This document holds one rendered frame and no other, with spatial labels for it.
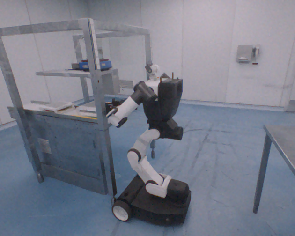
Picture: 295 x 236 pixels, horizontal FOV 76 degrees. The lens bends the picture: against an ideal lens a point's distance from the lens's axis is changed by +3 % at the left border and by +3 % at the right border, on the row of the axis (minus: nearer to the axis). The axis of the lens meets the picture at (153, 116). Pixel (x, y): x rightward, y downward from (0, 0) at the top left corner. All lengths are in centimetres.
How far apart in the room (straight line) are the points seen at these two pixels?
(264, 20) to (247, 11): 41
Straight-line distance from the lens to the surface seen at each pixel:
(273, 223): 220
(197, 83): 522
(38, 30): 187
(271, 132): 164
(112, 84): 177
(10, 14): 533
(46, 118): 222
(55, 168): 262
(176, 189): 178
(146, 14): 570
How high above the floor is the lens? 151
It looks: 20 degrees down
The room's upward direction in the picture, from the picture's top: 2 degrees counter-clockwise
